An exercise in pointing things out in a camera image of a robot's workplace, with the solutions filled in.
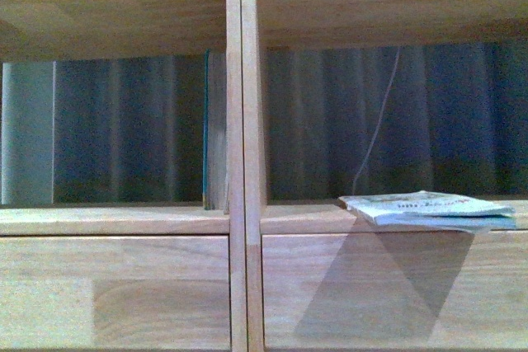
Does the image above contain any white illustrated paperback book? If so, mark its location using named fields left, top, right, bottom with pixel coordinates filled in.
left=339, top=190, right=516, bottom=232

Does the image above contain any teal-spined upright book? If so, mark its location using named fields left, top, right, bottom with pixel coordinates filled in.
left=202, top=49, right=229, bottom=214

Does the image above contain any light wooden bookshelf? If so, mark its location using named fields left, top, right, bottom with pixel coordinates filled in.
left=1, top=0, right=527, bottom=351

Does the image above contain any dark pleated curtain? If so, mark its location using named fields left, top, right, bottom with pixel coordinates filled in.
left=0, top=41, right=528, bottom=205

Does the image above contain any thin white hanging cord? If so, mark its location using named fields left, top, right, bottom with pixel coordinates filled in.
left=352, top=45, right=403, bottom=198

